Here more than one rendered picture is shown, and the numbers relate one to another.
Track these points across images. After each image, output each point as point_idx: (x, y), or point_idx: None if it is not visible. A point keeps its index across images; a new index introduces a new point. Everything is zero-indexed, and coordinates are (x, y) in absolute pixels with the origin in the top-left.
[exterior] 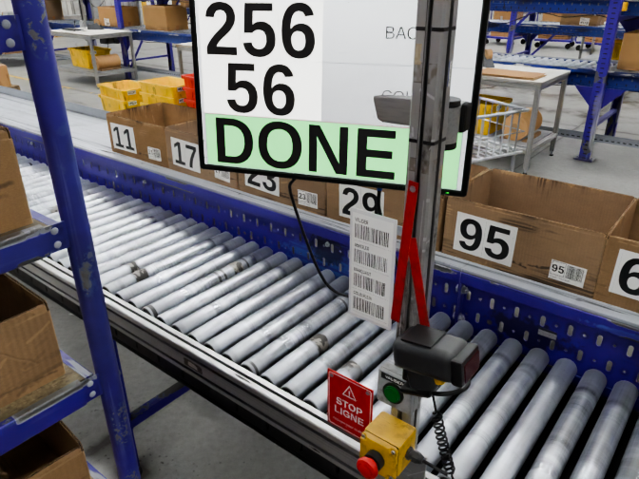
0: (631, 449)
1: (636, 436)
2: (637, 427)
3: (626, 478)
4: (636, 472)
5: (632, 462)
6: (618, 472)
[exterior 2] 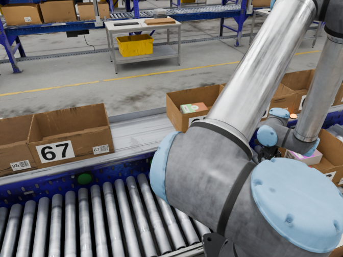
0: (80, 220)
1: (80, 213)
2: (79, 208)
3: (82, 234)
4: (85, 229)
5: (82, 225)
6: (79, 233)
